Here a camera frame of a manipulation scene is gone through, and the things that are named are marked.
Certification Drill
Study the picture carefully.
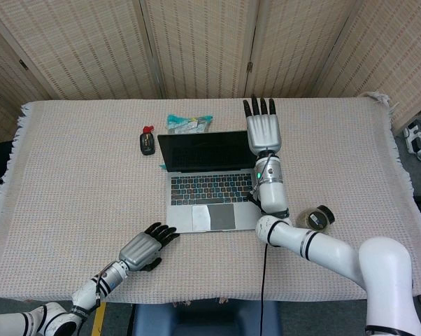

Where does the left silver and black robot hand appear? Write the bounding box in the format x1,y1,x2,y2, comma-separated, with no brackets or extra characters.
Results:
117,222,181,273

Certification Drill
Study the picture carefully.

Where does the right silver and black robot hand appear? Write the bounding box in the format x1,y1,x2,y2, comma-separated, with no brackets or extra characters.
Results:
243,94,283,155

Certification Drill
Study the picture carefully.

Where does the silver laptop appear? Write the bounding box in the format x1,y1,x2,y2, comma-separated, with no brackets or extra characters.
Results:
157,130,264,235

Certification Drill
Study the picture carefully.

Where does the teal and silver snack bag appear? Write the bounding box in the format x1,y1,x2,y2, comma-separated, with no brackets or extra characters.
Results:
166,114,214,135

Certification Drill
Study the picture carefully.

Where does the beige woven tablecloth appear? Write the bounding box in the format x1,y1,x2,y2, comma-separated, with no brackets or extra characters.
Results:
0,91,421,305

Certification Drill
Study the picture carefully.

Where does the glass jar with black lid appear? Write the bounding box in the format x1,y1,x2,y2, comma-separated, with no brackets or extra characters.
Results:
296,204,336,234

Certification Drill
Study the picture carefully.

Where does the woven folding screen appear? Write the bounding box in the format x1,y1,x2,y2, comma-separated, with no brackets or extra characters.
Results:
0,0,421,144

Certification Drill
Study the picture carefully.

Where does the black bottle with red cap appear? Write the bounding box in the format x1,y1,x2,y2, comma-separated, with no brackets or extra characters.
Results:
139,125,157,156

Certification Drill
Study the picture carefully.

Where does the white power strip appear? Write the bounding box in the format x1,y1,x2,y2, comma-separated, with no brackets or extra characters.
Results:
402,120,421,155

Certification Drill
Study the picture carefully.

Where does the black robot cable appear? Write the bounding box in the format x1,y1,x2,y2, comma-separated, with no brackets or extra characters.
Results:
259,243,270,302

